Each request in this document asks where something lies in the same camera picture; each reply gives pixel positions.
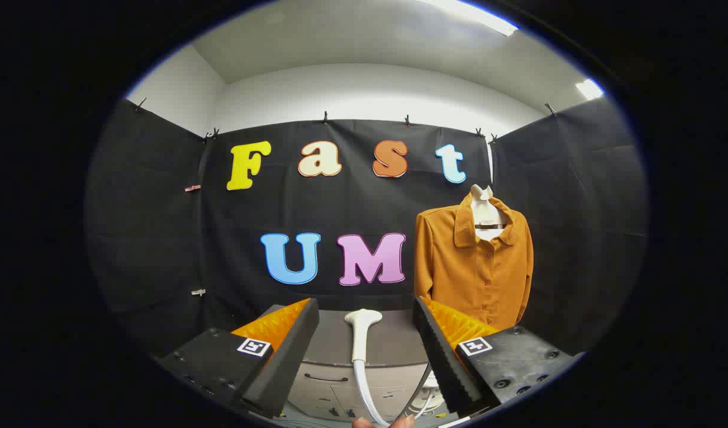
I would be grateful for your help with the small ceiling light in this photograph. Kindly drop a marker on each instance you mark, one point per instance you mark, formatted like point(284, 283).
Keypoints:
point(588, 89)

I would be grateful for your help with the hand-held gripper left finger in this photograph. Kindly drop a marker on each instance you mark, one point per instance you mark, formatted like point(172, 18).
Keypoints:
point(283, 356)

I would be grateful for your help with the orange button shirt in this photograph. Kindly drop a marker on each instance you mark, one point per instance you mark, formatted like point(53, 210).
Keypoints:
point(476, 273)

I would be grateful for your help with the grey cabinet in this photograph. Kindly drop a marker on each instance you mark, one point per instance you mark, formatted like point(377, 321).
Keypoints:
point(387, 345)

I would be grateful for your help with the white clothes hanger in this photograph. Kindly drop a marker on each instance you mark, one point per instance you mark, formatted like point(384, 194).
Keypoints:
point(481, 208)

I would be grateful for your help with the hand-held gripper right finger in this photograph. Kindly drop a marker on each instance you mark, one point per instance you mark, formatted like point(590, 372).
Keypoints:
point(444, 356)

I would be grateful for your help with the long ceiling light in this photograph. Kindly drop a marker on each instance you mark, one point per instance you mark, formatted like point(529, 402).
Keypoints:
point(482, 18)

